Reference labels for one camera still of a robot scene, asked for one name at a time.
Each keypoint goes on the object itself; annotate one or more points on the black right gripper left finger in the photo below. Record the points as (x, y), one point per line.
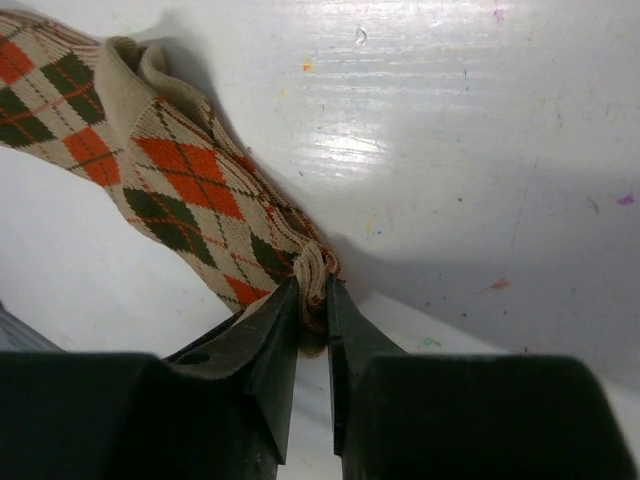
(220, 408)

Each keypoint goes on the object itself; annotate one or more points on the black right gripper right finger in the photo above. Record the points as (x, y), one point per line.
(398, 415)

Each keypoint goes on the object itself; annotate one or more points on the tan orange argyle sock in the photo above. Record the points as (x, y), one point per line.
(111, 113)

